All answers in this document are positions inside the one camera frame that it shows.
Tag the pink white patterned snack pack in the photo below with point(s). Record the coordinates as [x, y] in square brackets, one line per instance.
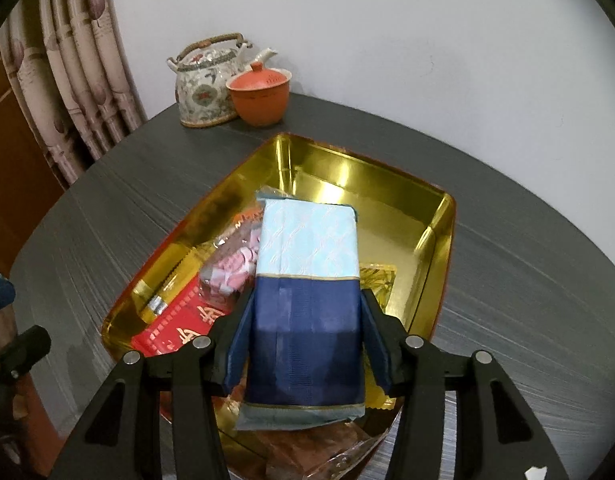
[231, 266]

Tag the gold yellow foil packet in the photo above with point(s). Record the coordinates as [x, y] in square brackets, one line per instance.
[167, 277]

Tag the navy light-blue snack packet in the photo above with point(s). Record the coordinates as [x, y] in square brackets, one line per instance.
[305, 355]

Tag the brown wooden cabinet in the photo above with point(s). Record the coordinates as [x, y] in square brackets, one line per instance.
[28, 188]

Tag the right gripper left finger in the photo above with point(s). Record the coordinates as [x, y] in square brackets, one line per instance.
[118, 434]

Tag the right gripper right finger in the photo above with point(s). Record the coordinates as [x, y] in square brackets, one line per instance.
[498, 435]

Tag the beige patterned curtain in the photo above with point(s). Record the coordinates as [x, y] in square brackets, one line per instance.
[64, 63]

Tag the orange lidded tea cup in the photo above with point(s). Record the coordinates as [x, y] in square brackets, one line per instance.
[261, 94]

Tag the floral ceramic teapot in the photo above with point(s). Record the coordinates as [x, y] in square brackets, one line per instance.
[202, 70]

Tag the clear packet orange snacks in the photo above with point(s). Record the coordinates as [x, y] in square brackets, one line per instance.
[326, 452]

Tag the gold tin box red outside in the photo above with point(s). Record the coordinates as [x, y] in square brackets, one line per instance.
[400, 249]

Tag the red snack packet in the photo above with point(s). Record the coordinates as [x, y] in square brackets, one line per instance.
[190, 314]

